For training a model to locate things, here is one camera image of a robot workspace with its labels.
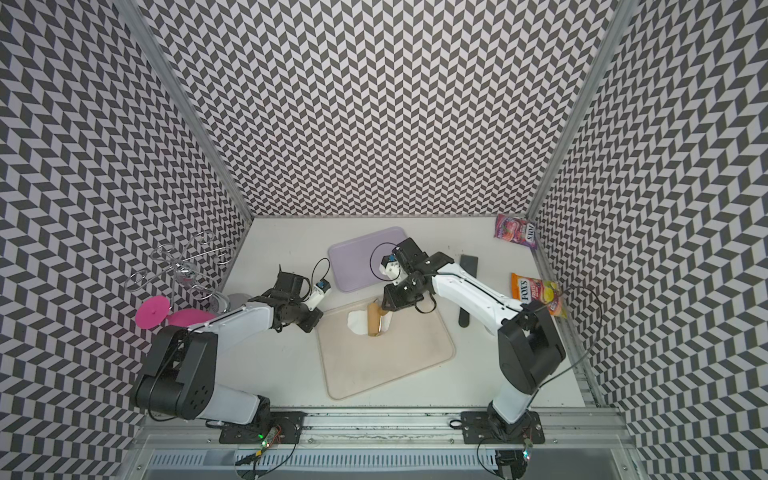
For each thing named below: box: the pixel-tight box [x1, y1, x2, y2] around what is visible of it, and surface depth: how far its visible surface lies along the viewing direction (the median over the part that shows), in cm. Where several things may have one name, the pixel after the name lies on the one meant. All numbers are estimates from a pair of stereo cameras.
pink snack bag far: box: [494, 214, 538, 249], surface depth 111 cm
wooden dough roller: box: [367, 303, 388, 337], surface depth 89 cm
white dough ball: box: [347, 310, 393, 335], surface depth 91 cm
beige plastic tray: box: [317, 297, 455, 399], surface depth 88 cm
